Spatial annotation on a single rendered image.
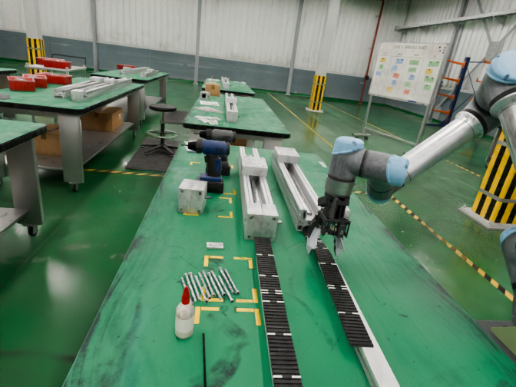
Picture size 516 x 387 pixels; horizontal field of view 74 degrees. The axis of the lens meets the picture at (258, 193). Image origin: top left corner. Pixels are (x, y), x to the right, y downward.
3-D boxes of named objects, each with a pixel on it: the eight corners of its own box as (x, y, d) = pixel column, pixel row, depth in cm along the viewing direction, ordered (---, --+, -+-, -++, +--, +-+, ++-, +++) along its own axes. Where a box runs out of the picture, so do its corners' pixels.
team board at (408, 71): (350, 139, 726) (372, 40, 655) (368, 139, 748) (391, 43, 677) (405, 160, 603) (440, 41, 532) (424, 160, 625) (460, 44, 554)
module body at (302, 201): (322, 233, 123) (327, 211, 120) (296, 230, 122) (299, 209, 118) (287, 166, 197) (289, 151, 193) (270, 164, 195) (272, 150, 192)
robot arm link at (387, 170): (406, 171, 93) (365, 163, 97) (412, 152, 83) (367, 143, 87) (398, 197, 91) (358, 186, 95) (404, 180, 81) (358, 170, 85)
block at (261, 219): (281, 242, 112) (286, 216, 109) (244, 239, 111) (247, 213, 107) (278, 229, 121) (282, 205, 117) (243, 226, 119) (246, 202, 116)
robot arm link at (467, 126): (484, 98, 107) (356, 187, 106) (497, 74, 97) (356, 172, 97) (515, 122, 101) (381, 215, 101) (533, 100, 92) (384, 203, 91)
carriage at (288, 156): (297, 169, 173) (299, 156, 171) (276, 167, 172) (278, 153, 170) (292, 160, 188) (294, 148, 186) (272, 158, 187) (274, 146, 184)
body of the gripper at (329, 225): (320, 238, 94) (329, 198, 90) (313, 224, 102) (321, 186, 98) (347, 240, 95) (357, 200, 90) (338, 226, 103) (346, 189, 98)
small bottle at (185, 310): (171, 331, 71) (173, 285, 67) (186, 323, 74) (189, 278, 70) (181, 342, 69) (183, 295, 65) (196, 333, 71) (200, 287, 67)
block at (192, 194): (208, 215, 124) (210, 191, 121) (177, 212, 124) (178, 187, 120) (212, 204, 134) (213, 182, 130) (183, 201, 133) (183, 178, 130)
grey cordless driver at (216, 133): (232, 176, 167) (236, 133, 159) (190, 173, 164) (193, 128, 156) (231, 171, 174) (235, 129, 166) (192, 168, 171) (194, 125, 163)
